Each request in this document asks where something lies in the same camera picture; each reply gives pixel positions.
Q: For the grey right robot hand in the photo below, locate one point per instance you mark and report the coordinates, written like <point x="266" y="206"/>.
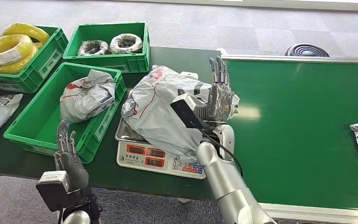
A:
<point x="219" y="102"/>

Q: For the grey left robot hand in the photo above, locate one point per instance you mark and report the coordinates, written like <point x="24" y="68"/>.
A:
<point x="72" y="170"/>

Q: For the grey plastic package black print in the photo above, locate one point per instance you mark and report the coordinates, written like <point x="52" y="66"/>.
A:
<point x="157" y="117"/>

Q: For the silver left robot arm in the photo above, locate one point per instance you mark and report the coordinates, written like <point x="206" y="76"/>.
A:
<point x="78" y="213"/>

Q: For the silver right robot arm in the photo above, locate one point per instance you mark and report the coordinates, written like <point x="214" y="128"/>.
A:
<point x="228" y="185"/>

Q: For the crumpled grey plastic package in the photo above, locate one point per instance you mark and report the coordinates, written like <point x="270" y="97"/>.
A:
<point x="86" y="95"/>

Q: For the small white plastic device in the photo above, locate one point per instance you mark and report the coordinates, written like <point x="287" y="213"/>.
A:
<point x="191" y="74"/>

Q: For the large empty-walled green crate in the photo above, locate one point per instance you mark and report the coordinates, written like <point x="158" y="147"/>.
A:
<point x="40" y="123"/>

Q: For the electronic scale with steel tray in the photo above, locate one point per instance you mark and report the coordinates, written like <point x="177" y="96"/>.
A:
<point x="142" y="157"/>

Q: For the black ribbed round base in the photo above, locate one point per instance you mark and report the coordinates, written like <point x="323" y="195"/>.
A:
<point x="305" y="51"/>

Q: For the green crate of yellow coils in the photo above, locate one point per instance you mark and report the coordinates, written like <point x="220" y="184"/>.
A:
<point x="46" y="66"/>

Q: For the green crate of black coils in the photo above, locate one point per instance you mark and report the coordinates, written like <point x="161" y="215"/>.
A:
<point x="111" y="63"/>

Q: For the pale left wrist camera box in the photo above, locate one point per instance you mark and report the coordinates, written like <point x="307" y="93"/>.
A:
<point x="52" y="188"/>

